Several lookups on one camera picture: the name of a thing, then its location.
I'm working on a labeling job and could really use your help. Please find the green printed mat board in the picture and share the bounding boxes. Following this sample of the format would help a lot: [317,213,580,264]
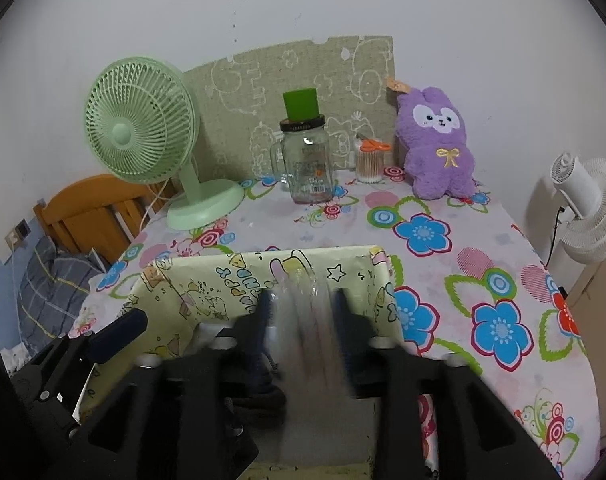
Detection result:
[183,35,396,183]

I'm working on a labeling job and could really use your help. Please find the white fan power cable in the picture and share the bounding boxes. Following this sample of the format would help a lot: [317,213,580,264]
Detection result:
[135,177,184,233]

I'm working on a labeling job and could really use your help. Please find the black fan power cable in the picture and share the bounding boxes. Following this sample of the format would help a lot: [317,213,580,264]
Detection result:
[540,204,565,268]

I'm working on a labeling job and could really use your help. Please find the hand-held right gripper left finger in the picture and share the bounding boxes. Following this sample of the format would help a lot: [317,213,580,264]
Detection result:
[78,287,284,480]

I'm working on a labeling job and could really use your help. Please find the pink tissue packet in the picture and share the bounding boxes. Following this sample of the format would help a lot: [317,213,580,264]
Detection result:
[270,265,349,401]

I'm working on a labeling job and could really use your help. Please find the floral tablecloth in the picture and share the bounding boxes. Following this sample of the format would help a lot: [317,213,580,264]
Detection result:
[68,165,601,480]

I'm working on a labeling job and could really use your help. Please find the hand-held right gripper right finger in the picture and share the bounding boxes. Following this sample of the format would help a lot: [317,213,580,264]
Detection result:
[333,287,564,480]

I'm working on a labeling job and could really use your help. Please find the yellow printed fabric storage box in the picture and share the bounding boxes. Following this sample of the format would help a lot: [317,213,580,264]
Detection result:
[75,244,409,480]

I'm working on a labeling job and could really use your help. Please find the white desk fan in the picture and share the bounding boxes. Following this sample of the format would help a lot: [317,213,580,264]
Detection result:
[550,155,606,263]

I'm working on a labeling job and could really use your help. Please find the cotton swab container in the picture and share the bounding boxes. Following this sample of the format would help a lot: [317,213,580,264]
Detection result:
[354,147,388,184]

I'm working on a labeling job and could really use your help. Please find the wall power outlet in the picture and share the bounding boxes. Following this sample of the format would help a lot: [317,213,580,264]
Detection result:
[5,219,32,251]

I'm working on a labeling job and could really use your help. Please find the wooden bed headboard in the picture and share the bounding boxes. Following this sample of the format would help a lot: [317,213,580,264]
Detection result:
[33,174,180,266]

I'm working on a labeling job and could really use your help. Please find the blue checked bedsheet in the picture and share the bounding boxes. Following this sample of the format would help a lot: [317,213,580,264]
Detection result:
[0,255,38,366]

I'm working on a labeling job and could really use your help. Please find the orange small scissors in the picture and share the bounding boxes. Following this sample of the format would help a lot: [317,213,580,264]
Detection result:
[358,135,392,154]

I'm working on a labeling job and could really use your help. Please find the beige wooden panel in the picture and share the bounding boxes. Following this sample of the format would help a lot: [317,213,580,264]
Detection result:
[566,255,606,441]

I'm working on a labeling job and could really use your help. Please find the purple plush bunny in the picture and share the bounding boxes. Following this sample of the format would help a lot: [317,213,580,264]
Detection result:
[387,76,479,200]

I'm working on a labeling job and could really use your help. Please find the green desk fan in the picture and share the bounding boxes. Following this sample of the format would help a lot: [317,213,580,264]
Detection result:
[84,56,245,231]

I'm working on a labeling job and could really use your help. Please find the glass jar mug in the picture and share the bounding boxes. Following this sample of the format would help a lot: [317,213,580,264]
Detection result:
[270,115,334,205]

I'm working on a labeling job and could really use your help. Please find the green plastic cup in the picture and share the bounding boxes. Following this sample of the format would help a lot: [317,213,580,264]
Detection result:
[283,88,321,122]

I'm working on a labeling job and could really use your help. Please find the grey plaid pillow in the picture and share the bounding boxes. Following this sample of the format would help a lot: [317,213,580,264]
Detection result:
[0,235,106,356]

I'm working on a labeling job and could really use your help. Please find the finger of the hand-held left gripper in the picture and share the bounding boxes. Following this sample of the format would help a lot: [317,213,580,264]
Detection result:
[43,308,148,401]

